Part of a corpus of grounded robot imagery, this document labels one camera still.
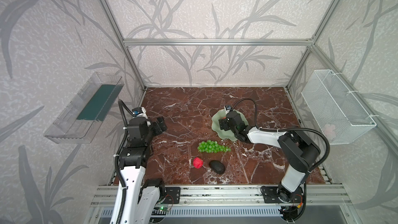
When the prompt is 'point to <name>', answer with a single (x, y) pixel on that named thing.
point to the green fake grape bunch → (212, 146)
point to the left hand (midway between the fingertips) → (158, 115)
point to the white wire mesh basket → (341, 118)
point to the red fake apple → (197, 162)
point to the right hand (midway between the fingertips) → (226, 112)
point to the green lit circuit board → (160, 211)
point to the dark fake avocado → (217, 166)
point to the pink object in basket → (329, 131)
